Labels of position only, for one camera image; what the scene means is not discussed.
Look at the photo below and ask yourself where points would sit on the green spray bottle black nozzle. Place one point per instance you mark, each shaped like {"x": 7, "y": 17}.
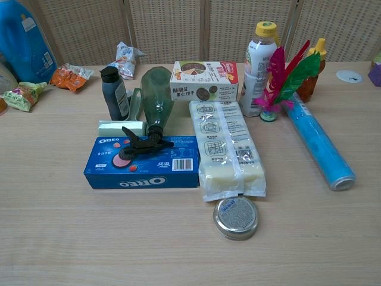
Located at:
{"x": 156, "y": 89}

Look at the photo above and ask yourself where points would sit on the white snack packet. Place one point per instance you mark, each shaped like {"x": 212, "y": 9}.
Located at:
{"x": 126, "y": 61}

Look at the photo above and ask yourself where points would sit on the dark grey squeeze bottle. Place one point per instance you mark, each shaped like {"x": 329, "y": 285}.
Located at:
{"x": 114, "y": 95}

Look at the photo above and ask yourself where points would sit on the blue cling film roll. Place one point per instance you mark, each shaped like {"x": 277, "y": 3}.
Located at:
{"x": 318, "y": 143}

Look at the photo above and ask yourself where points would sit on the white drink bottle yellow cap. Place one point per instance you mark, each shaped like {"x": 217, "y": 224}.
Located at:
{"x": 257, "y": 77}

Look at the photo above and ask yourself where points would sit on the blue detergent jug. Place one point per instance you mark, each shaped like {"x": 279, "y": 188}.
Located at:
{"x": 25, "y": 41}

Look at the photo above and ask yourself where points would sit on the round white table grommet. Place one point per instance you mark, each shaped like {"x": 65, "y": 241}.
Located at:
{"x": 349, "y": 76}

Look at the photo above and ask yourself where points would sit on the perforated folding screen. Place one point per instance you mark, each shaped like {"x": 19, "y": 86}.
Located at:
{"x": 190, "y": 29}

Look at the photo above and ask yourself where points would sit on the round silver tin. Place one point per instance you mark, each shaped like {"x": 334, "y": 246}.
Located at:
{"x": 236, "y": 216}

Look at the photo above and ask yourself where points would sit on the orange snack packet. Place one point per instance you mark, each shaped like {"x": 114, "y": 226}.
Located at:
{"x": 71, "y": 77}

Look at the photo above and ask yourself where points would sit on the green snack packet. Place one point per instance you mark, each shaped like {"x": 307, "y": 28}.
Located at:
{"x": 25, "y": 93}

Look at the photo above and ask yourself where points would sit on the purple green box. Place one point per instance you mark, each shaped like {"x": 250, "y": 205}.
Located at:
{"x": 375, "y": 73}

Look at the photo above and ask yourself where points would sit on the white sponge pack in plastic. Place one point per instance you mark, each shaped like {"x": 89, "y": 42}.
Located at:
{"x": 226, "y": 149}

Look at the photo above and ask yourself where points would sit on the feather shuttlecock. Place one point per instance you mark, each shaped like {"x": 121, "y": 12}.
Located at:
{"x": 282, "y": 80}

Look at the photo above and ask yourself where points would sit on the blue Oreo cookie box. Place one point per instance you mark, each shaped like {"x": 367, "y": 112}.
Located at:
{"x": 143, "y": 169}

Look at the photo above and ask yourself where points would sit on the amber honey bottle yellow cap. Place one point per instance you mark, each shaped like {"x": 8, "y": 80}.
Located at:
{"x": 311, "y": 80}

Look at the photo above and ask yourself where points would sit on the orange jelly cup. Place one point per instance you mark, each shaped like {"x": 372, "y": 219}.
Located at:
{"x": 2, "y": 106}

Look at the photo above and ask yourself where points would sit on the white biscuit box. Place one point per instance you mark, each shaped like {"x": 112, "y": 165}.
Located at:
{"x": 205, "y": 80}

